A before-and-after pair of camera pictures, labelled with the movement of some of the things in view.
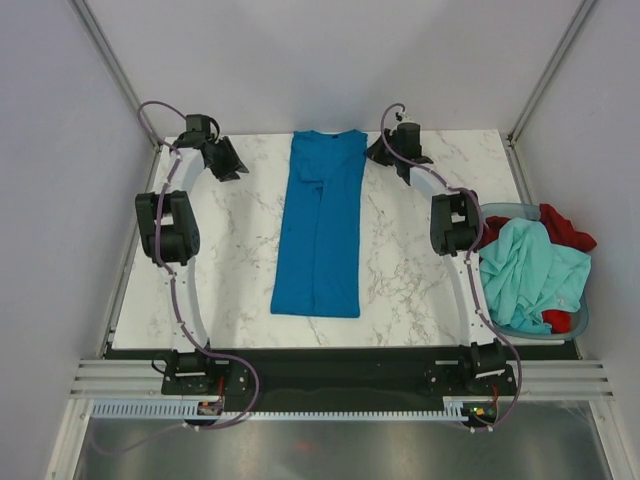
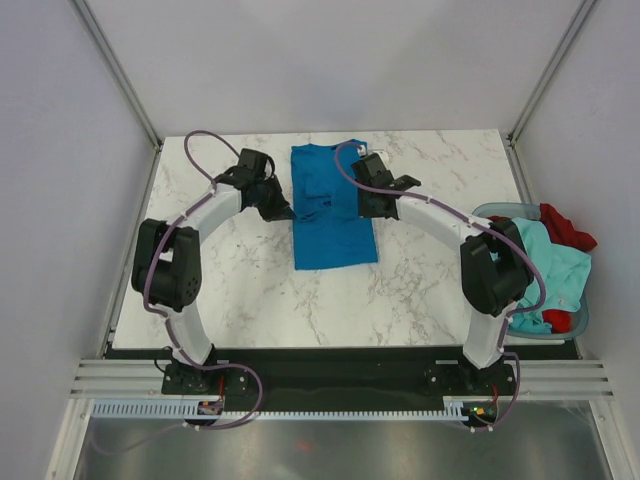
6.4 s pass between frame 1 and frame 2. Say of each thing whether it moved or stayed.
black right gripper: moved
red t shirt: stayed
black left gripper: moved
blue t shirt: moved
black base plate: stayed
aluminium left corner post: stayed
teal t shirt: stayed
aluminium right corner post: stayed
